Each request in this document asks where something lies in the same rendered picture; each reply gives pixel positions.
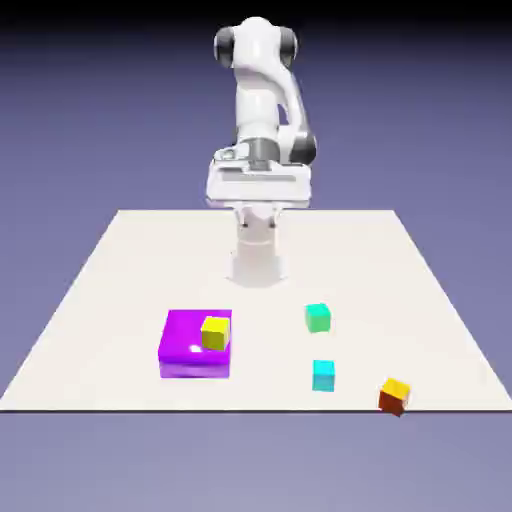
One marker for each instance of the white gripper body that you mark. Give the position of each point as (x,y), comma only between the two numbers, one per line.
(258,191)

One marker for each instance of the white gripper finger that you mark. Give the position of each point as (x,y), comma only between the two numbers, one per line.
(242,219)
(273,219)

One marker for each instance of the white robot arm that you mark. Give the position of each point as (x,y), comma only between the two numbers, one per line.
(260,80)

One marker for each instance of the small green cube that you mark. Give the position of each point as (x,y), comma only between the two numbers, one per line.
(317,318)

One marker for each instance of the small yellow cube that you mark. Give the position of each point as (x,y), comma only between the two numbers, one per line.
(215,335)

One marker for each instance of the small cyan cube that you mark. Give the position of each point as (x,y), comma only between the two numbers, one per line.
(323,376)

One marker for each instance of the small orange cube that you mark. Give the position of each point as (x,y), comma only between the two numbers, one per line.
(394,396)

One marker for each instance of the large purple box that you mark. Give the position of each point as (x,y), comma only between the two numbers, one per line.
(180,344)

